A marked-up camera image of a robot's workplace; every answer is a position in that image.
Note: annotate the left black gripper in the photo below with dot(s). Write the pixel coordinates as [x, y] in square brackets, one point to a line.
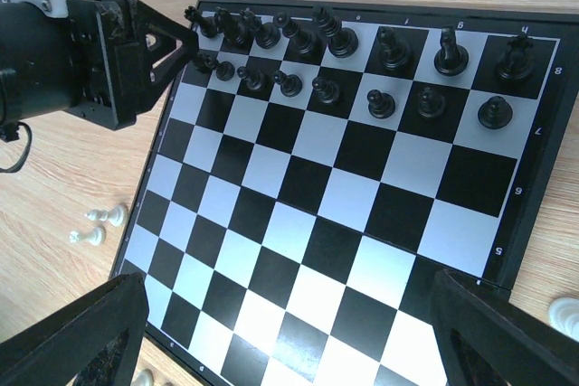
[79, 64]

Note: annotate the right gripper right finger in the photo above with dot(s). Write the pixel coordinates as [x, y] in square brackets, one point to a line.
[485, 340]

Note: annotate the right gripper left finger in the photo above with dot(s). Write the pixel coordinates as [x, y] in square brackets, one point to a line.
[94, 340]

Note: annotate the black chess piece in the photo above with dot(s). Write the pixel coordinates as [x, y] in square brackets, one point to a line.
[381, 105]
[290, 85]
[394, 53]
[431, 104]
[327, 91]
[234, 31]
[342, 42]
[253, 79]
[266, 35]
[207, 26]
[303, 42]
[516, 63]
[204, 63]
[451, 59]
[224, 70]

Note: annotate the black white chessboard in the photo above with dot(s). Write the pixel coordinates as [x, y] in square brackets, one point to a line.
[288, 242]

